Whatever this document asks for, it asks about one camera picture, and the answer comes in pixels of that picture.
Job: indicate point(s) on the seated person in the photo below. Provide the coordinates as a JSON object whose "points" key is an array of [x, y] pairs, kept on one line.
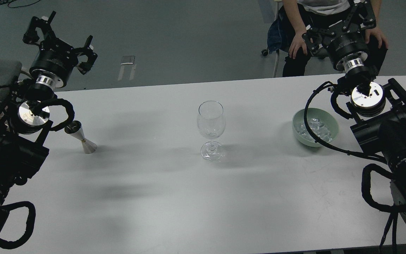
{"points": [[323, 13]]}

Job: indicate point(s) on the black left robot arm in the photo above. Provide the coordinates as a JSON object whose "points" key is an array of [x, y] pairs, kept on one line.
{"points": [[29, 111]]}

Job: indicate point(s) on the ice cubes pile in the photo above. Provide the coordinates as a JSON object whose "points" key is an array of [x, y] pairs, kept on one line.
{"points": [[318, 127]]}

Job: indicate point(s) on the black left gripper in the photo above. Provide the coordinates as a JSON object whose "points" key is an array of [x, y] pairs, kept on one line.
{"points": [[56, 56]]}

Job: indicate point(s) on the metal floor plate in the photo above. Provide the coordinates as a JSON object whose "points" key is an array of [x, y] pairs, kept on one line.
{"points": [[127, 60]]}

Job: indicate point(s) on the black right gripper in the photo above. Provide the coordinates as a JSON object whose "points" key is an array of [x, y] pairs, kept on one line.
{"points": [[340, 45]]}

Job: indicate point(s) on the clear wine glass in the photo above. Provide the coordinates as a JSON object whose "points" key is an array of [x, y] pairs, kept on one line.
{"points": [[211, 124]]}

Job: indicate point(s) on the person right hand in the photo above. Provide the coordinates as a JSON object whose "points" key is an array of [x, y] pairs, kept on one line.
{"points": [[298, 44]]}

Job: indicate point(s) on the green bowl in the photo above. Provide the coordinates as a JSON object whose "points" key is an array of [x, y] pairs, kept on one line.
{"points": [[315, 113]]}

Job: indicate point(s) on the person left hand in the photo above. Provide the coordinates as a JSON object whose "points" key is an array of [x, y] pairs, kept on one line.
{"points": [[376, 34]]}

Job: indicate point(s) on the steel double jigger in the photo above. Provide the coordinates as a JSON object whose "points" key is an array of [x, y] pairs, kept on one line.
{"points": [[75, 129]]}

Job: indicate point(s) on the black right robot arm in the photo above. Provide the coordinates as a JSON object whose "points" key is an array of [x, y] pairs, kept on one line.
{"points": [[378, 110]]}

